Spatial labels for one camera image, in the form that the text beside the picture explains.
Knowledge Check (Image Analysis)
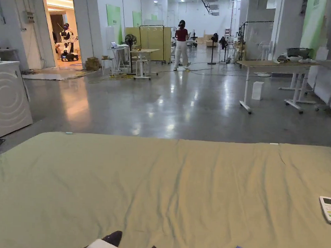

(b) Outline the long wooden table with items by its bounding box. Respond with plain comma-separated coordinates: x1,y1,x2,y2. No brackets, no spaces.
234,45,331,118

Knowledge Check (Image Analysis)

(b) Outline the white remote control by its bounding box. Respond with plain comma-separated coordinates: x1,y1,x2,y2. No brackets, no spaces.
318,196,331,225

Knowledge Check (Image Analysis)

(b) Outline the white standing fan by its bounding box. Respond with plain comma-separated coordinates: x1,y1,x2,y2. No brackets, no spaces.
256,40,274,78

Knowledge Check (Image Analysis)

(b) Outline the white box on floor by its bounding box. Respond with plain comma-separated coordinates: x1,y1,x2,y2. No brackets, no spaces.
252,81,265,101

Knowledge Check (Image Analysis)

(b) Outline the white washing machine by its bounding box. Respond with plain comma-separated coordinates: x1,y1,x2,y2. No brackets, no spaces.
0,60,36,139

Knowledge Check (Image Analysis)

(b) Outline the green banner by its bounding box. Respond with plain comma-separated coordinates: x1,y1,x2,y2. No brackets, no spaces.
300,0,328,52

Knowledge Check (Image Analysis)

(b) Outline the black standing fan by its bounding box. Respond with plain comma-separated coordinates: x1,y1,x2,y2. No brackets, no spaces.
123,34,138,74
207,32,220,66
218,36,229,63

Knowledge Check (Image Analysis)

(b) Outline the black clothes rack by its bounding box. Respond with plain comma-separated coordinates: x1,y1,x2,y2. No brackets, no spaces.
237,19,275,70

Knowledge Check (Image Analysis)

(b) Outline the small wooden top table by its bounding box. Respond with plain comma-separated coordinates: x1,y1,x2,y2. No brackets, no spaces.
129,47,161,81

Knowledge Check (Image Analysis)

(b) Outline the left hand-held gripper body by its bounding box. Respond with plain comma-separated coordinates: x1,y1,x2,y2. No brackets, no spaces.
76,237,122,248

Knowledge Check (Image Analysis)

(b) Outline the white and black robot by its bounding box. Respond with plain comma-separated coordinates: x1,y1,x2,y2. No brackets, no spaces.
54,23,84,63

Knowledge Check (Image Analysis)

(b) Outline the stack of cartons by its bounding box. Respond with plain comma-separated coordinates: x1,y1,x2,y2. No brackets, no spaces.
84,56,101,71

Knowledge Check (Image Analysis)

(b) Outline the white table with laptop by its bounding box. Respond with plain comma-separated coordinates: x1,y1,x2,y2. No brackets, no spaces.
106,41,131,74

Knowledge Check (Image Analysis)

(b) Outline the yellow folding screen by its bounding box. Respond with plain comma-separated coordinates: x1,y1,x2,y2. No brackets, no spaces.
123,24,173,65

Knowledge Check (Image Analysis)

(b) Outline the white stool with carton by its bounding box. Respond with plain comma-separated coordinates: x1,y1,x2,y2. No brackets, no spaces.
100,55,114,76

